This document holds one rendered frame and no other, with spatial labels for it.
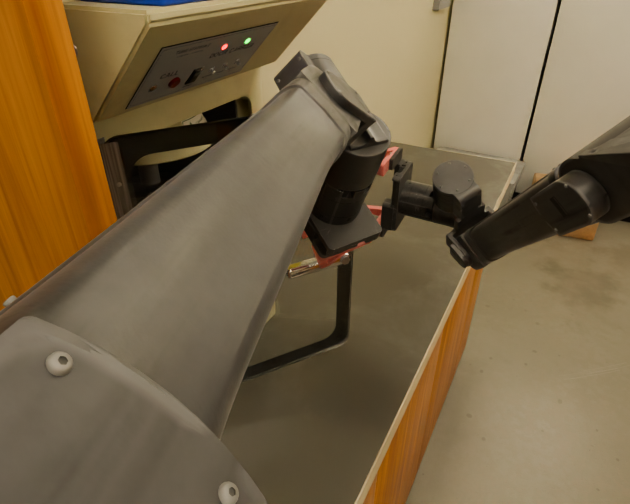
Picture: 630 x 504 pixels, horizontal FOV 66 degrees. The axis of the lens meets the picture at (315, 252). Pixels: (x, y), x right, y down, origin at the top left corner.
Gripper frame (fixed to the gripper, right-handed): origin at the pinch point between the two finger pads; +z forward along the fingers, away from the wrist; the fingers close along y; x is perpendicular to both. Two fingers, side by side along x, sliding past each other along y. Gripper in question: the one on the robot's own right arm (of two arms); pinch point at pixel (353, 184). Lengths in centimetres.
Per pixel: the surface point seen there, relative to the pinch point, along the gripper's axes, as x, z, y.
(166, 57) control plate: 32.5, 4.9, 30.3
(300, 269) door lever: 26.6, -4.3, 3.5
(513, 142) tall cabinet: -259, -7, -110
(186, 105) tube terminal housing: 22.9, 12.8, 20.7
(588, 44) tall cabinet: -266, -33, -46
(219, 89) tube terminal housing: 16.2, 12.7, 20.4
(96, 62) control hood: 37.1, 8.6, 30.8
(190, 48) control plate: 29.6, 4.6, 30.3
